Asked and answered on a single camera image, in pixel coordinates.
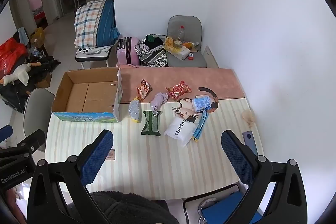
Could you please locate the pink suitcase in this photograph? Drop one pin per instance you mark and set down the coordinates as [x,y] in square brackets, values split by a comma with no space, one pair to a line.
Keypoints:
[127,52]

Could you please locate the grey cushioned chair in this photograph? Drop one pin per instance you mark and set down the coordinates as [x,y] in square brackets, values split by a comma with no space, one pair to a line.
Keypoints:
[183,61]

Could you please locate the plaid folded quilt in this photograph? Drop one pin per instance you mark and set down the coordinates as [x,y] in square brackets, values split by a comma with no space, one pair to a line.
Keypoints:
[92,23]

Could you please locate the patterned tote bag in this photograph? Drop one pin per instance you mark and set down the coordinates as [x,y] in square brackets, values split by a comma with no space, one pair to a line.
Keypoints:
[153,58]

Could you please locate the small brown cardboard box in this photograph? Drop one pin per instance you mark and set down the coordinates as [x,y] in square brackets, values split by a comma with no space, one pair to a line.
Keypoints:
[44,81]

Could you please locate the tape roll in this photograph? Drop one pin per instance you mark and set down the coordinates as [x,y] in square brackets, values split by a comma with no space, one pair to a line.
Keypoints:
[178,44]

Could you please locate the red plastic bag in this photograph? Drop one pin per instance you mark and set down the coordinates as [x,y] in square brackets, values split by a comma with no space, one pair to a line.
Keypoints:
[11,54]

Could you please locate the green packet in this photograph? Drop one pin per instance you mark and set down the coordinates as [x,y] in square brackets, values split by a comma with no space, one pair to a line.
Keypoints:
[151,123]

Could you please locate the blue towel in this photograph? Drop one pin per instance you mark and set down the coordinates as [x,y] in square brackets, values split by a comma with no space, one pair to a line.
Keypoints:
[23,35]

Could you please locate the silver and yellow packet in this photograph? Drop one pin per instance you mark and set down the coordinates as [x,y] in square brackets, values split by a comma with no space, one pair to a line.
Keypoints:
[134,109]

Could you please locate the white leaning board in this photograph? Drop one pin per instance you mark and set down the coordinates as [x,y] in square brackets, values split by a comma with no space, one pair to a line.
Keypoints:
[211,57]

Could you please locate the orange plastic packet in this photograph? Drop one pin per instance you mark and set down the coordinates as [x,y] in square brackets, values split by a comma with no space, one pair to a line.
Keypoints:
[189,44]

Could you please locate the grey smartphone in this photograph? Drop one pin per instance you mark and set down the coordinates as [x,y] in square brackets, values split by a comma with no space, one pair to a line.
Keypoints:
[249,140]

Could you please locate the pile of black tripods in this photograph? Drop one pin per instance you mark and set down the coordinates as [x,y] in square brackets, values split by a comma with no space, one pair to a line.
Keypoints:
[42,66]

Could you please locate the orange patterned snack packet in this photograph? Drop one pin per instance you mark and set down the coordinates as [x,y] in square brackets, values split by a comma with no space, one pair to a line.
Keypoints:
[143,90]

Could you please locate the dark fleece clothing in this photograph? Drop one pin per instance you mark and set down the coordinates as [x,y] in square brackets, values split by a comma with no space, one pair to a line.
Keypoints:
[126,208]

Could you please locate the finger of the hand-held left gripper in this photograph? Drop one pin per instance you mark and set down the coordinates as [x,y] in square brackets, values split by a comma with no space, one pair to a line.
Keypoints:
[5,133]
[31,140]

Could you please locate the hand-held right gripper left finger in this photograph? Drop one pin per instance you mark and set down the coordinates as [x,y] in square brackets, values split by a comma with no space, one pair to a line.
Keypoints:
[97,158]

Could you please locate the yellow plastic bag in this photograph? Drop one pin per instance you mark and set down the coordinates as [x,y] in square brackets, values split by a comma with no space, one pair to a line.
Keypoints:
[169,43]

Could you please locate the clear plastic bottle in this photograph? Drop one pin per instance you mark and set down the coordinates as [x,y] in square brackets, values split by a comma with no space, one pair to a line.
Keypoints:
[181,33]

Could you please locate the red snack packet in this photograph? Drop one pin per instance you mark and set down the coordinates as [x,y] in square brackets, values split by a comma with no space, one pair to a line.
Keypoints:
[178,90]

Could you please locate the yellow cardboard box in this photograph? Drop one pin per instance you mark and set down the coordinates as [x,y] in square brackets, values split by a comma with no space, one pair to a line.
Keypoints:
[38,36]

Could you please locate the grey plastic chair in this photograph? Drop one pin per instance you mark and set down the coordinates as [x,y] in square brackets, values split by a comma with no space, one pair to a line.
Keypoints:
[36,108]

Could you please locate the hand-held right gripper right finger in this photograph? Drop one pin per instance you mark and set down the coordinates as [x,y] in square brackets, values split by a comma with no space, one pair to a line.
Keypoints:
[236,158]

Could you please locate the white goose plush toy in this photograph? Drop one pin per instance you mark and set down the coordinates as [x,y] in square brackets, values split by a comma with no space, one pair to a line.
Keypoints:
[21,73]

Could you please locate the white folding chair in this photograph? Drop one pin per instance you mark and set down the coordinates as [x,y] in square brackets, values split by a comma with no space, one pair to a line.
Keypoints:
[92,56]

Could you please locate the blue tissue pack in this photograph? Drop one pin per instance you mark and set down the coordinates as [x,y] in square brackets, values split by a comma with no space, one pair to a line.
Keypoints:
[201,103]

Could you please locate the white soft packet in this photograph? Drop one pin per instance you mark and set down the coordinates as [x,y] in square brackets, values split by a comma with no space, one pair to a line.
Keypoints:
[179,130]

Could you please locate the long blue packet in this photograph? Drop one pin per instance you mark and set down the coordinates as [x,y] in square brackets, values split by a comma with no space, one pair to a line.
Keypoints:
[200,124]

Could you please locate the white tissue box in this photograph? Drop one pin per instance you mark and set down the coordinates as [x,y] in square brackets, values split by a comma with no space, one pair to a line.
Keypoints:
[179,53]

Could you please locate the purple sock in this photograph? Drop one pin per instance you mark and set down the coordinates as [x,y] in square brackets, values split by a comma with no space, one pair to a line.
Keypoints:
[157,100]

